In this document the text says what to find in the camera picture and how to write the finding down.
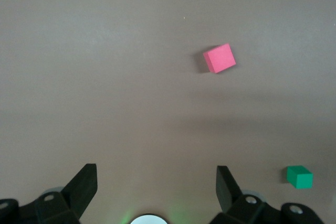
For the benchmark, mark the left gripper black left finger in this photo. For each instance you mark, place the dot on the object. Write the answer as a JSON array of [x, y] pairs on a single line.
[[81, 190]]

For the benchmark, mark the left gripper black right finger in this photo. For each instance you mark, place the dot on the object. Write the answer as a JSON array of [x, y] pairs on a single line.
[[225, 190]]

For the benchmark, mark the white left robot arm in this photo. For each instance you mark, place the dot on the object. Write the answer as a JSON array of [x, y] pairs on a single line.
[[148, 220]]

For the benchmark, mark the green foam cube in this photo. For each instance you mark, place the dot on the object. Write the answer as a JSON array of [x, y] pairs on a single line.
[[299, 176]]

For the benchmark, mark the brown table cover sheet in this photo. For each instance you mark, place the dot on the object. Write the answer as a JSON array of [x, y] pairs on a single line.
[[105, 77]]

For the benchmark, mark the pink foam cube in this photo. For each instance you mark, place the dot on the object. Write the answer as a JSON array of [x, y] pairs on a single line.
[[219, 58]]

